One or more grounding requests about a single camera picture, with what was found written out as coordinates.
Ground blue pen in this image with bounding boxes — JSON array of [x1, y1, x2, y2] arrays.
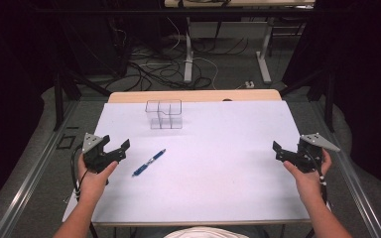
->
[[131, 148, 168, 178]]

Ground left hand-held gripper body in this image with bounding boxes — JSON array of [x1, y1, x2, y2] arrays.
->
[[81, 132, 119, 175]]

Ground person's white shirt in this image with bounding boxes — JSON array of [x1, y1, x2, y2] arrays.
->
[[163, 225, 250, 238]]

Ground person's right hand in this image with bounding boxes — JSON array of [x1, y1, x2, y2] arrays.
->
[[282, 148, 332, 207]]

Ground dark curtain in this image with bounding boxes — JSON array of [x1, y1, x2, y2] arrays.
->
[[282, 0, 381, 199], [0, 0, 127, 219]]

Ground black metal stand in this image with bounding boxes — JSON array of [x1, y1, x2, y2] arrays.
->
[[279, 65, 336, 133], [51, 65, 113, 132]]

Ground aluminium floor rail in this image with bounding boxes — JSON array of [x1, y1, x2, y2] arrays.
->
[[311, 98, 381, 238], [0, 98, 79, 238]]

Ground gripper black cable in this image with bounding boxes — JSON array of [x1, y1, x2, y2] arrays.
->
[[305, 148, 329, 206], [69, 142, 89, 203]]

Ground clear plastic pen holder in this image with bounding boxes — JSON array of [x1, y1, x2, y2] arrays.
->
[[144, 98, 184, 131]]

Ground white table sheet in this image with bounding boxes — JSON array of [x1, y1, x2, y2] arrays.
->
[[62, 99, 312, 224]]

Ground white desk with metal legs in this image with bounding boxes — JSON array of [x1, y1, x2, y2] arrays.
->
[[163, 0, 316, 85]]

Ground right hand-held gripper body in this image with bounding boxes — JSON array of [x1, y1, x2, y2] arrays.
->
[[291, 132, 341, 175]]

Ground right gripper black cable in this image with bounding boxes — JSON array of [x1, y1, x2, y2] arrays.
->
[[305, 148, 329, 206]]

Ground person's left hand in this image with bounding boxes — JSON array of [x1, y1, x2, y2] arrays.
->
[[76, 154, 119, 206]]

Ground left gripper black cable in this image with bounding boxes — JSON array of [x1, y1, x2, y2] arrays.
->
[[69, 142, 89, 203]]

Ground black floor cables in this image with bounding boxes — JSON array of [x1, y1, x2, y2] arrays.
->
[[103, 29, 250, 93]]

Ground white floor cable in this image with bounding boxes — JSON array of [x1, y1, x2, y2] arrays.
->
[[165, 16, 220, 91]]

